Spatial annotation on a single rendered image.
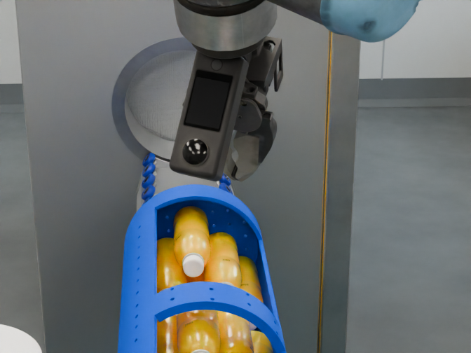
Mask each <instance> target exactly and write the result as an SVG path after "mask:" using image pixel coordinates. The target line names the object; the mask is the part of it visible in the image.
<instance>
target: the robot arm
mask: <svg viewBox="0 0 471 353"><path fill-rule="evenodd" d="M173 1H174V7H175V16H176V21H177V25H178V27H179V30H180V32H181V34H182V35H183V36H184V37H185V38H186V39H187V40H188V41H189V42H191V44H192V45H193V47H194V48H195V49H196V50H197V52H196V57H195V60H194V63H193V68H192V72H191V77H190V81H189V86H188V88H187V90H186V97H185V99H184V102H183V104H182V106H183V109H182V114H181V118H180V121H179V126H178V129H177V135H176V138H175V143H174V146H173V150H172V155H171V159H170V164H169V166H170V169H171V170H172V171H173V172H176V173H178V174H184V175H187V176H191V177H197V178H201V179H207V180H210V181H219V180H220V179H221V178H222V175H223V173H224V174H225V175H226V176H228V177H229V178H231V179H232V180H234V181H235V180H237V181H244V180H246V179H247V178H249V177H250V176H252V175H253V174H254V173H255V172H256V170H257V169H258V167H259V166H260V164H261V163H262V162H263V161H264V158H265V157H266V156H267V154H268V152H269V151H270V149H271V147H272V145H273V142H274V139H275V136H276V132H277V122H276V121H275V119H274V117H273V114H274V113H273V112H270V111H267V110H266V109H267V107H268V100H267V97H266V95H267V92H268V87H270V85H271V82H272V80H273V77H274V90H275V92H277V91H278V89H279V87H280V84H281V81H282V78H283V61H282V39H280V38H275V37H270V36H267V35H268V34H269V33H270V31H271V30H272V28H273V27H274V26H275V22H276V20H277V5H278V6H281V7H283V8H285V9H287V10H289V11H291V12H294V13H296V14H299V15H301V16H303V17H305V18H308V19H309V20H312V21H314V22H317V23H319V24H321V25H324V26H325V27H326V28H327V29H328V30H329V31H331V32H333V33H335V34H340V35H347V36H351V37H353V38H355V39H358V40H361V41H364V42H368V43H375V42H379V41H383V40H386V39H388V38H390V37H391V36H393V35H394V34H396V33H397V32H398V31H399V30H401V28H403V26H405V24H406V23H407V22H408V21H409V20H410V19H411V17H412V16H413V14H414V13H415V12H416V7H417V6H418V2H419V1H422V0H173ZM271 43H272V44H273V45H274V49H273V52H272V45H271ZM278 59H279V72H278V70H277V62H278ZM234 130H237V132H236V134H235V137H234V140H233V146H234V148H235V149H236V151H237V152H238V158H237V160H236V162H234V160H233V159H232V152H233V150H232V149H231V147H230V143H231V137H232V134H233V131H234Z"/></svg>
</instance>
